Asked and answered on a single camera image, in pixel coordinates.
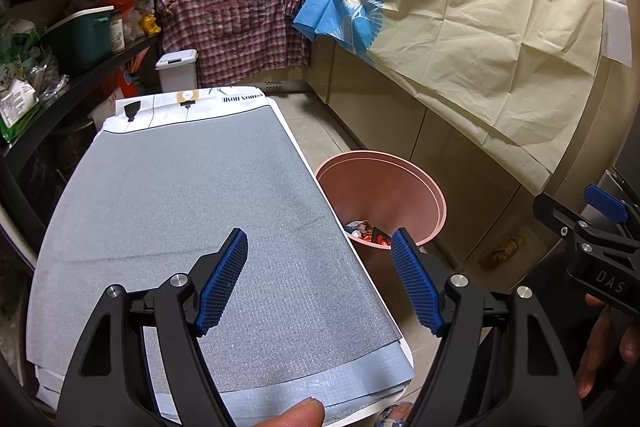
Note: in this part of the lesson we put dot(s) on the green plastic storage box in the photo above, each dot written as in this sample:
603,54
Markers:
81,39

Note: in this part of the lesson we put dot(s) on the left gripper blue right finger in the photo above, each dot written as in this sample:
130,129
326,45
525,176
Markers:
421,290

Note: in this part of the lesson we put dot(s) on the person right hand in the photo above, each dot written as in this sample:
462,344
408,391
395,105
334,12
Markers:
597,345

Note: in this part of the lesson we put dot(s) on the red plaid shirt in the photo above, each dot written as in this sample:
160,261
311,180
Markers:
234,39

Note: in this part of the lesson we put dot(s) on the black red snack wrapper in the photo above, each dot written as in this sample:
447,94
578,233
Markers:
360,229

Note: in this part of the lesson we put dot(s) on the white pedal trash can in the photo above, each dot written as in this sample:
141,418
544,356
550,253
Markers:
177,70

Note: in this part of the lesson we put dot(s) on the cream blue paper tablecloth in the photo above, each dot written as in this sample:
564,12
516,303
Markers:
513,76

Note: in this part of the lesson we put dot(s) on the black metal shelf rack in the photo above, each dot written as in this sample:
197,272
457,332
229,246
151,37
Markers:
34,166

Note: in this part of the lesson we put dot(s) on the red bag under shelf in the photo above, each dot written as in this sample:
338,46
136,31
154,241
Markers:
124,80

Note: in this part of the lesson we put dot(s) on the green white food bag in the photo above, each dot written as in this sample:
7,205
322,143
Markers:
20,53

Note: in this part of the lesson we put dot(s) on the yellow toy figure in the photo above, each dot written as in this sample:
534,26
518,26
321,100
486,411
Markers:
149,25

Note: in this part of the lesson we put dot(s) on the red medicine box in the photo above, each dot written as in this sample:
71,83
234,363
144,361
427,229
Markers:
376,236

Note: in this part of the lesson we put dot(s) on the pink plastic trash bin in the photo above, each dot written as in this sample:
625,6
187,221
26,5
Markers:
385,190

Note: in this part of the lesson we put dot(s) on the grey table mat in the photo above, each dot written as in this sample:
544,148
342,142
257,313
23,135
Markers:
200,246

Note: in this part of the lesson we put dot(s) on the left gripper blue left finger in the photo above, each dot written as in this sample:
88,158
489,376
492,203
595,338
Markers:
214,278

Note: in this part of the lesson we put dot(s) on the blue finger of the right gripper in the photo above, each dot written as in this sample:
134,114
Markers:
611,207

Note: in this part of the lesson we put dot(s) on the person left hand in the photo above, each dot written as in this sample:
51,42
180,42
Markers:
307,413

